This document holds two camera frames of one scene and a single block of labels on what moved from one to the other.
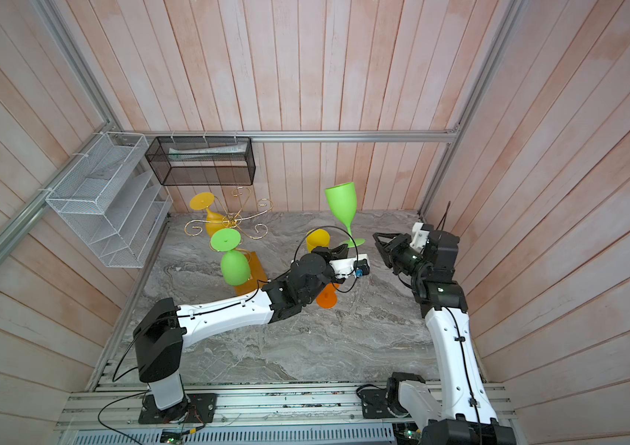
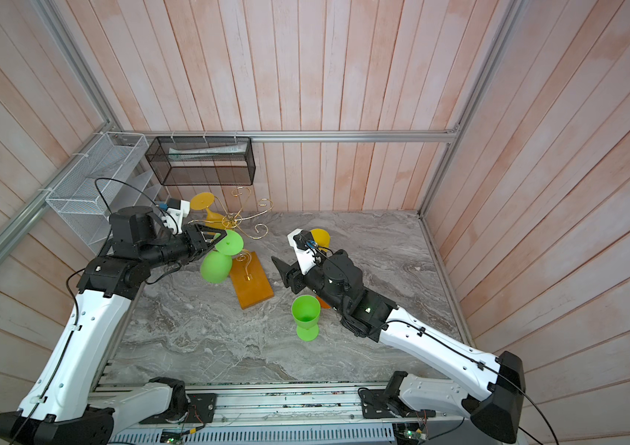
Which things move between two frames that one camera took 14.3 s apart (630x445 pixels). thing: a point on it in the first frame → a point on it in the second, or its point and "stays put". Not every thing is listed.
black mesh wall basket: [203, 160] stays put
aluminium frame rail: [424, 135] stays put
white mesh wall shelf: [114, 197] stays put
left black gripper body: [327, 253] → [191, 249]
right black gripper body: [405, 260] → [303, 283]
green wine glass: [343, 199] → [306, 311]
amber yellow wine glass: [203, 201] stays put
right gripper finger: [387, 242] → [287, 272]
